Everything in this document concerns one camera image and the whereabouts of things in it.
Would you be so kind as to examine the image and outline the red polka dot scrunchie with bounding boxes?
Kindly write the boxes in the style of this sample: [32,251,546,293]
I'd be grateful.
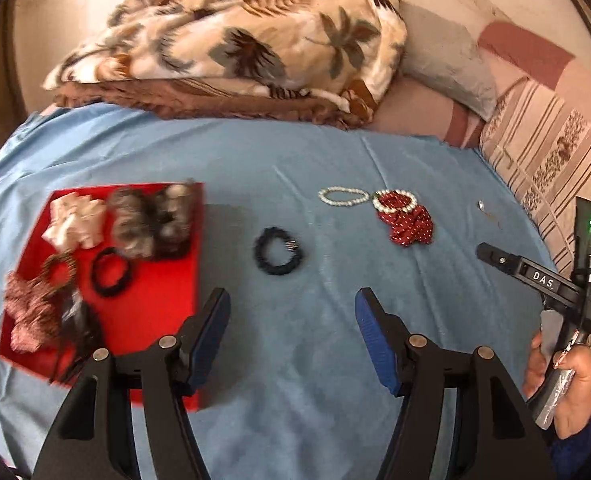
[378,195,435,248]

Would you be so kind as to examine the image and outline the red tray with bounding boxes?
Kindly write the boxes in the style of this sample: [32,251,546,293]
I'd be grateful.
[0,181,206,413]

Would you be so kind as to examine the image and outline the black hair tie metal charm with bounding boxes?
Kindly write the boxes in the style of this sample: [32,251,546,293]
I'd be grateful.
[253,226,301,277]

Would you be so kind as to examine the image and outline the white pearl bracelet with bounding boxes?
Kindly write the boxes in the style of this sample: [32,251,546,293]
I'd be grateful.
[372,189,419,214]
[318,186,371,207]

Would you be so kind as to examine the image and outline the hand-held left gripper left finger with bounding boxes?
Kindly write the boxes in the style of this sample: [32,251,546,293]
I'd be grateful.
[32,287,232,480]

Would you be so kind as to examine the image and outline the grey pillow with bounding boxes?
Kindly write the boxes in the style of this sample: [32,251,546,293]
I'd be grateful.
[398,2,499,121]

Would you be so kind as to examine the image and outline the person's right forearm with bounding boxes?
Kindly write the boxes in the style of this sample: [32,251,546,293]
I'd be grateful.
[545,390,591,480]

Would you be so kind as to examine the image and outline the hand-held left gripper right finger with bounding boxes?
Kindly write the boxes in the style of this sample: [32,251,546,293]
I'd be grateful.
[354,287,559,480]

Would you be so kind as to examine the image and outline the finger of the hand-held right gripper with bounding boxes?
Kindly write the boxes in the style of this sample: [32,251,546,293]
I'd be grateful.
[476,242,523,276]

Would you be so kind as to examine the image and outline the blue bed sheet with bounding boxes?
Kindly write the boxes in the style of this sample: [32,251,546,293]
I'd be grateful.
[0,102,576,480]

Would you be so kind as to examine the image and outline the striped floral pillow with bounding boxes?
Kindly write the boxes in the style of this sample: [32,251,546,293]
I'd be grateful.
[478,77,591,361]

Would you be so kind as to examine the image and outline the black hair claw clip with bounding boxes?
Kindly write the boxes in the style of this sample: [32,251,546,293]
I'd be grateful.
[48,290,109,386]

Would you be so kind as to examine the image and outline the dark sheer dotted scrunchie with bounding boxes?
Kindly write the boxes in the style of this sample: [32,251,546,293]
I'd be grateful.
[106,186,159,261]

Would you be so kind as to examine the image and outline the black braided scrunchie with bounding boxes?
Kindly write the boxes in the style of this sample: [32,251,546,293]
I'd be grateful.
[92,247,135,298]

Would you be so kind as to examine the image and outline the floral leaf print blanket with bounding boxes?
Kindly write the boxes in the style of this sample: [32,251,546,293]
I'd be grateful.
[43,0,409,116]

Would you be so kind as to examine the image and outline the person's right hand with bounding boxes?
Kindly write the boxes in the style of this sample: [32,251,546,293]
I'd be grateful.
[522,332,591,441]

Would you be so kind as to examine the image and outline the white cherry print scrunchie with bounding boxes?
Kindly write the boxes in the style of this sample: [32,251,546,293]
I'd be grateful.
[43,190,107,250]

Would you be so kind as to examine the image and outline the pink maroon bed sheet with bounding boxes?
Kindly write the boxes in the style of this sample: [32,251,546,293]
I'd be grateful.
[370,20,576,148]

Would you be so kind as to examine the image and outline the small metal hair pin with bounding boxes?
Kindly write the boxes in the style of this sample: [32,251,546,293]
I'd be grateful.
[477,200,501,228]

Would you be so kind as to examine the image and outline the red plaid scrunchie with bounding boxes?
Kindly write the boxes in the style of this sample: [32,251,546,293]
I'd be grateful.
[3,272,61,356]

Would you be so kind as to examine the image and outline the brown quilted blanket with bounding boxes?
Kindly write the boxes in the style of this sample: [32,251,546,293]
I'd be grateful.
[50,77,376,131]

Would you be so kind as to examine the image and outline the leopard print scrunchie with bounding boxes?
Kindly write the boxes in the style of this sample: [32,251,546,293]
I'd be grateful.
[36,252,79,301]

